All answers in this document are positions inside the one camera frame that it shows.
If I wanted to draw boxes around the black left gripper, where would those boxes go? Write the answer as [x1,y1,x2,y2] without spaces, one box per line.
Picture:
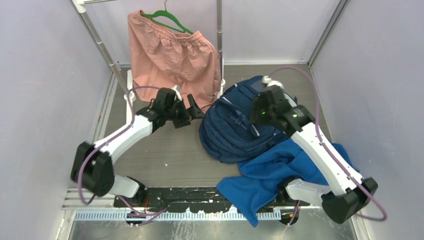
[164,94,205,128]

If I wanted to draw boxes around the navy blue backpack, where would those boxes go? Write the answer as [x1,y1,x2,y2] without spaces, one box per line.
[198,75,288,164]

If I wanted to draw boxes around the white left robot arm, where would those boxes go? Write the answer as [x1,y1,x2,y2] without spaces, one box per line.
[70,86,206,207]

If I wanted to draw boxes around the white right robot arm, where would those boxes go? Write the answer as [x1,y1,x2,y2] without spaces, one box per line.
[249,76,378,224]

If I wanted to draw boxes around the pink shorts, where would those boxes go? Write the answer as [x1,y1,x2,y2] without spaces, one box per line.
[127,10,222,112]

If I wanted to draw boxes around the blue cloth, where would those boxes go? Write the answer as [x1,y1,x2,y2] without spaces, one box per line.
[215,139,359,228]

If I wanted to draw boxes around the green clothes hanger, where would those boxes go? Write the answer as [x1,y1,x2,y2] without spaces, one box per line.
[140,0,194,35]

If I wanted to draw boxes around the metal clothes rack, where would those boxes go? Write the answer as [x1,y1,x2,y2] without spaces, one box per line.
[69,0,227,128]

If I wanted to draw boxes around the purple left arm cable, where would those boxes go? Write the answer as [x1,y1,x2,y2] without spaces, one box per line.
[76,85,175,228]

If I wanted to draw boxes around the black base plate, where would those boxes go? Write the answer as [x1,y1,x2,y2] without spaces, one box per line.
[113,187,311,215]

